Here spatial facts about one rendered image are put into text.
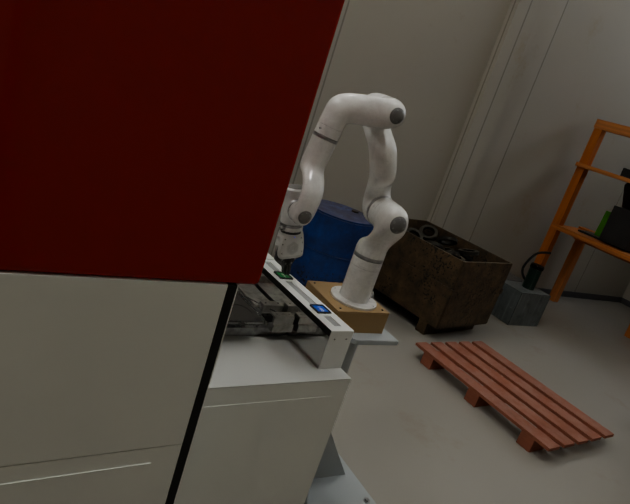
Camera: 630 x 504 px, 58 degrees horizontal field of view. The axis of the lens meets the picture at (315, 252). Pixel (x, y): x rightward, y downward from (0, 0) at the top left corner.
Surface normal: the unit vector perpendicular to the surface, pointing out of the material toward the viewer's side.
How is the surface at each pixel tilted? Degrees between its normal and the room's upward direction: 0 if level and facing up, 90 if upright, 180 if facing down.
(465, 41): 90
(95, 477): 90
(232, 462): 90
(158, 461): 90
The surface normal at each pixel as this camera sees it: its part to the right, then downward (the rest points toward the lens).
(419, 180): 0.48, 0.40
